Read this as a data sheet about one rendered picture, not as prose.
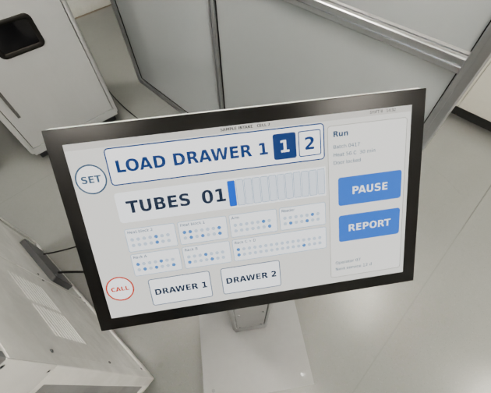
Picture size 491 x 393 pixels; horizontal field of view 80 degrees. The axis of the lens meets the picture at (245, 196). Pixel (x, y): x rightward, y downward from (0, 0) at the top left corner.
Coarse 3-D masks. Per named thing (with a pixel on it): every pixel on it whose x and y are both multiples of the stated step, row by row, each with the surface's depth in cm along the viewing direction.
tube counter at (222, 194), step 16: (256, 176) 42; (272, 176) 42; (288, 176) 42; (304, 176) 42; (320, 176) 43; (208, 192) 42; (224, 192) 42; (240, 192) 42; (256, 192) 42; (272, 192) 43; (288, 192) 43; (304, 192) 43; (320, 192) 43; (208, 208) 42; (224, 208) 42
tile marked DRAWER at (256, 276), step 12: (252, 264) 46; (264, 264) 46; (276, 264) 46; (228, 276) 46; (240, 276) 46; (252, 276) 46; (264, 276) 46; (276, 276) 47; (228, 288) 46; (240, 288) 46; (252, 288) 47; (264, 288) 47
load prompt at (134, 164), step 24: (144, 144) 39; (168, 144) 39; (192, 144) 39; (216, 144) 40; (240, 144) 40; (264, 144) 41; (288, 144) 41; (312, 144) 41; (120, 168) 39; (144, 168) 40; (168, 168) 40; (192, 168) 40; (216, 168) 41; (240, 168) 41
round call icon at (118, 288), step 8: (104, 280) 44; (112, 280) 44; (120, 280) 44; (128, 280) 44; (104, 288) 44; (112, 288) 44; (120, 288) 44; (128, 288) 44; (112, 296) 44; (120, 296) 45; (128, 296) 45; (136, 296) 45
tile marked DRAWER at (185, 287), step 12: (168, 276) 44; (180, 276) 45; (192, 276) 45; (204, 276) 45; (156, 288) 45; (168, 288) 45; (180, 288) 45; (192, 288) 45; (204, 288) 46; (156, 300) 45; (168, 300) 46; (180, 300) 46
